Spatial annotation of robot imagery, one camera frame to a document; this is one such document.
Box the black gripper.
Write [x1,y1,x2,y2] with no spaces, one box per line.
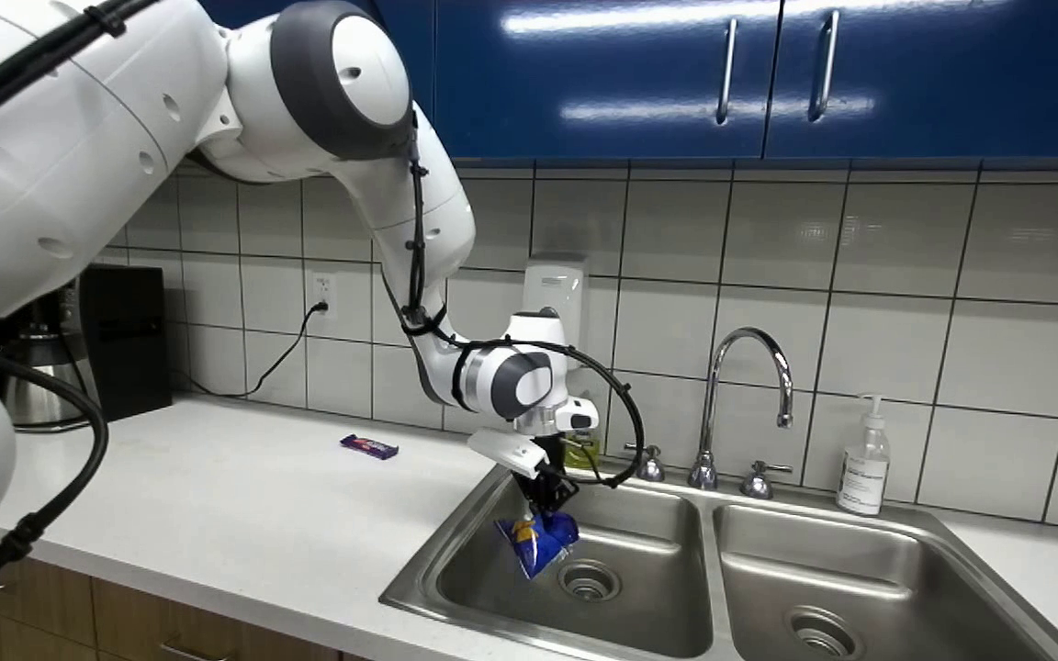
[522,453,584,526]

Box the blue snack packet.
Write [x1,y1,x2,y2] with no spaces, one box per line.
[495,502,584,585]

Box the stainless steel double sink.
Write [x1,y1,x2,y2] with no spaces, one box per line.
[375,459,1058,661]

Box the chrome gooseneck faucet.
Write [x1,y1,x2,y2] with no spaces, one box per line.
[683,323,802,496]

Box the dark blue candy bar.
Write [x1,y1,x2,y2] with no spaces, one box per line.
[339,428,403,468]

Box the white pump soap bottle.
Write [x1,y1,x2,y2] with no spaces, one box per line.
[834,389,898,520]

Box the blue cabinet door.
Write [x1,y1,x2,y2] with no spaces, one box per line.
[195,0,786,170]
[763,0,1058,171]

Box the black box appliance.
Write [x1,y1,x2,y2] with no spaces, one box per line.
[72,260,175,421]

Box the wooden base cabinet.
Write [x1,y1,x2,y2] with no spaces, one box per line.
[0,556,366,661]

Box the silver coffee maker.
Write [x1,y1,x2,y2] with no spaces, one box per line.
[0,282,99,438]

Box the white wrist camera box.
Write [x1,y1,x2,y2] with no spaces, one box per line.
[465,426,553,486]

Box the chrome faucet handle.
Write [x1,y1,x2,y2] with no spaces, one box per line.
[737,459,796,502]
[628,446,673,486]

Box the white wall soap dispenser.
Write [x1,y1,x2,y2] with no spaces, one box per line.
[519,260,588,371]

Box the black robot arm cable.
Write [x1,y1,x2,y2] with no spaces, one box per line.
[399,151,649,493]

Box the black power cord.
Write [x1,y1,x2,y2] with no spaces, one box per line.
[186,299,334,404]

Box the white wall power outlet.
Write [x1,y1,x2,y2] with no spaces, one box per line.
[306,267,342,328]

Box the silver cabinet door handle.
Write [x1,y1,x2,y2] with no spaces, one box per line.
[803,4,846,130]
[708,14,741,133]

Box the thick black robot base cable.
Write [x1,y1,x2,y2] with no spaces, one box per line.
[0,328,113,648]

